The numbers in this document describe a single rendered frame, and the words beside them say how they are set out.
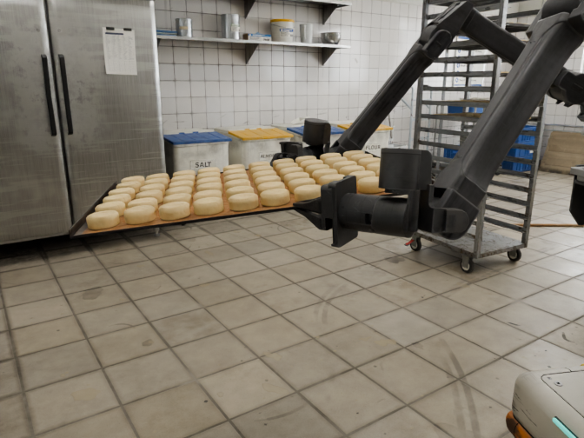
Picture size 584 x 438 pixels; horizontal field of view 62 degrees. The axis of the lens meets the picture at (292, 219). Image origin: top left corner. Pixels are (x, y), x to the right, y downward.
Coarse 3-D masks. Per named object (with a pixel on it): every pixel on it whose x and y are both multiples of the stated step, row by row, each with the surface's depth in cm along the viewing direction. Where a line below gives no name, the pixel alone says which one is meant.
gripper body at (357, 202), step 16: (352, 176) 75; (336, 192) 72; (352, 192) 76; (336, 208) 72; (352, 208) 72; (368, 208) 70; (336, 224) 73; (352, 224) 72; (368, 224) 70; (336, 240) 74
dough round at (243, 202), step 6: (234, 198) 81; (240, 198) 80; (246, 198) 80; (252, 198) 80; (234, 204) 80; (240, 204) 80; (246, 204) 80; (252, 204) 80; (258, 204) 82; (234, 210) 81; (240, 210) 80; (246, 210) 80
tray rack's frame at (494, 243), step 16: (416, 96) 331; (464, 96) 351; (416, 112) 333; (416, 128) 335; (416, 144) 337; (432, 240) 335; (448, 240) 330; (464, 240) 330; (496, 240) 330; (512, 240) 330; (464, 256) 310; (480, 256) 304
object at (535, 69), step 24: (552, 24) 71; (576, 24) 70; (528, 48) 73; (552, 48) 71; (576, 48) 72; (528, 72) 71; (552, 72) 72; (504, 96) 71; (528, 96) 71; (480, 120) 73; (504, 120) 71; (480, 144) 70; (504, 144) 71; (456, 168) 71; (480, 168) 70; (456, 192) 69; (480, 192) 70
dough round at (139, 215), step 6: (126, 210) 80; (132, 210) 79; (138, 210) 79; (144, 210) 78; (150, 210) 79; (126, 216) 78; (132, 216) 78; (138, 216) 78; (144, 216) 78; (150, 216) 79; (126, 222) 79; (132, 222) 78; (138, 222) 78; (144, 222) 79
